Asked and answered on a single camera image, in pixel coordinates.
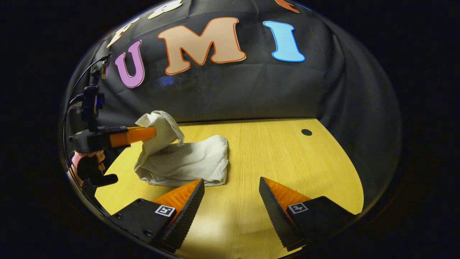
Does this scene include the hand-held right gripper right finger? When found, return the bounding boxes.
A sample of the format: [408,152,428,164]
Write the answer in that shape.
[259,177,360,252]

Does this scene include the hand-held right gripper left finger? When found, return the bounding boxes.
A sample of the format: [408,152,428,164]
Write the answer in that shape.
[109,179,206,253]

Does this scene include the cream white jeans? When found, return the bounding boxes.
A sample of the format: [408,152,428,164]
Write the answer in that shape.
[134,110,229,187]

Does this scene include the black backdrop cloth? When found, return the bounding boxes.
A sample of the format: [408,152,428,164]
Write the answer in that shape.
[61,0,402,213]

